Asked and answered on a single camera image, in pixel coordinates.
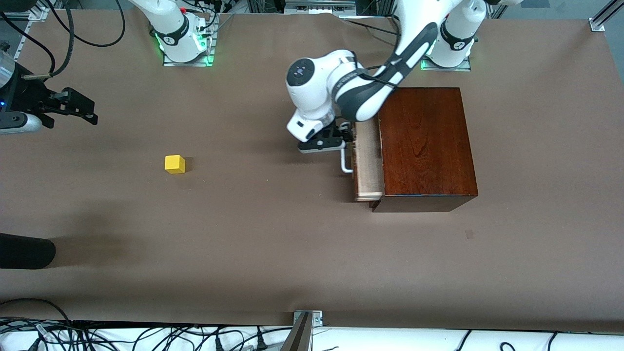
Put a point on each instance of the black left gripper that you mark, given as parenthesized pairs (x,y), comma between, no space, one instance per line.
(342,129)

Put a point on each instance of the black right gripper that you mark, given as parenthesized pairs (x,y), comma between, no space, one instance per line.
(30,95)

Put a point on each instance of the yellow cube block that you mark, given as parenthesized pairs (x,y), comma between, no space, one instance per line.
(174,164)

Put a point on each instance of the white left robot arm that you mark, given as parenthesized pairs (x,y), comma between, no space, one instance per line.
(312,87)

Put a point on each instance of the dark brown wooden cabinet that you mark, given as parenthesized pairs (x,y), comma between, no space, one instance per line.
(429,146)

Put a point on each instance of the metal equipment rack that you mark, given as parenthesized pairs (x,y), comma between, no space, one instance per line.
(317,6)

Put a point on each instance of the black cylindrical object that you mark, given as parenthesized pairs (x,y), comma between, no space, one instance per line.
(24,251)

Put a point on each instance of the aluminium table edge rail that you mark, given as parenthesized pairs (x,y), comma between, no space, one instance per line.
(36,12)

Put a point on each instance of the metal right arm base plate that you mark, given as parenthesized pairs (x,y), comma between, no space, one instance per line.
(187,64)

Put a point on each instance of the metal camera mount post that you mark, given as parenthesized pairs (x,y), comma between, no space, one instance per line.
(302,331)

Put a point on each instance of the aluminium corner rail bracket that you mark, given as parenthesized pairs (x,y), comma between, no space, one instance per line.
(597,24)

